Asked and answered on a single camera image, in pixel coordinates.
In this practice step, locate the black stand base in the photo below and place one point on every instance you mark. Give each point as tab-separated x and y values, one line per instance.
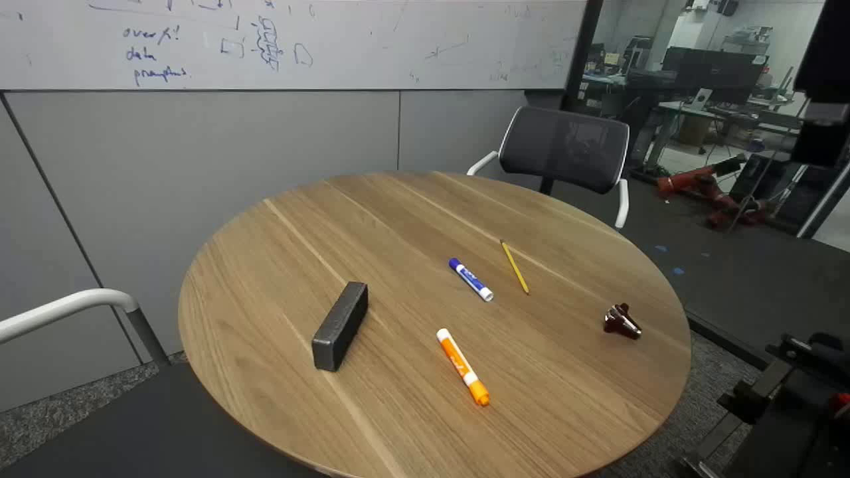
790	423

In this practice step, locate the dark red binder clip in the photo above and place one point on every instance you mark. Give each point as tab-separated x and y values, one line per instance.
617	319

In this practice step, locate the blue and white marker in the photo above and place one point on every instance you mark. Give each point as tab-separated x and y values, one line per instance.
471	280

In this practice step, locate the grey mesh office chair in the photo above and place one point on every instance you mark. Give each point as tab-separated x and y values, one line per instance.
565	148

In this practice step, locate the wall whiteboard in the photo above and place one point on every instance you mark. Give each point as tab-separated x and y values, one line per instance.
288	45

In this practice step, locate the red floor equipment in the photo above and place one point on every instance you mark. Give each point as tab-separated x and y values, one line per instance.
702	184

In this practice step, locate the white chair armrest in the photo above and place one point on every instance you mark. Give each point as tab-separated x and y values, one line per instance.
79	301

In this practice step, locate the orange marker pen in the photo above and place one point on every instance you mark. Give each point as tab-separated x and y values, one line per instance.
462	367

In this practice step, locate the yellow pencil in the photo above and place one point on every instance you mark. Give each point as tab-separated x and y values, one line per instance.
514	266

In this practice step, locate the dark grey whiteboard duster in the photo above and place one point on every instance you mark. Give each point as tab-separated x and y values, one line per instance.
336	334

